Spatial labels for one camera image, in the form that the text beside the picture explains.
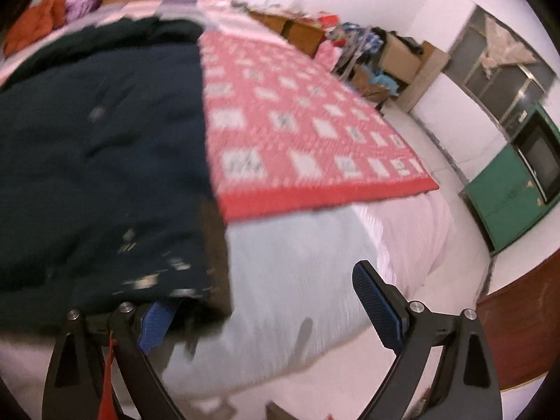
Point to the bed with patchwork cover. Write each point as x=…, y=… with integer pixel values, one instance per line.
x=297, y=271

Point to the green cabinet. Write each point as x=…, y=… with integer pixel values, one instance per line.
x=503, y=201

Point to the large cardboard box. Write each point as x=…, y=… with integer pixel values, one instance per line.
x=407, y=59

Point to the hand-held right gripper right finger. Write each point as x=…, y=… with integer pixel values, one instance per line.
x=377, y=310

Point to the purple shiny cloth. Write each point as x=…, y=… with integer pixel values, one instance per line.
x=83, y=3

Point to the metal framed window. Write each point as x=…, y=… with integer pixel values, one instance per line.
x=494, y=83

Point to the orange puffer jacket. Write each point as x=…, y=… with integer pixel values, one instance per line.
x=39, y=22

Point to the dark screen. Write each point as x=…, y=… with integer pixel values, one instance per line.
x=540, y=157

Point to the brown wooden door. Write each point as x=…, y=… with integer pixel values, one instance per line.
x=525, y=323

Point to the pale hanging cloth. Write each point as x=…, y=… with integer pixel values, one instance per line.
x=507, y=46

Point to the dark navy padded jacket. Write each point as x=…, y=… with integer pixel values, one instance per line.
x=109, y=162

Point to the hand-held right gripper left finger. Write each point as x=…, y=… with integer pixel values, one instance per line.
x=153, y=326

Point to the pile of colourful clothes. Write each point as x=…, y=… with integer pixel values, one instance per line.
x=356, y=35

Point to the red checkered mat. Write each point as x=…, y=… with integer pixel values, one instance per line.
x=297, y=109

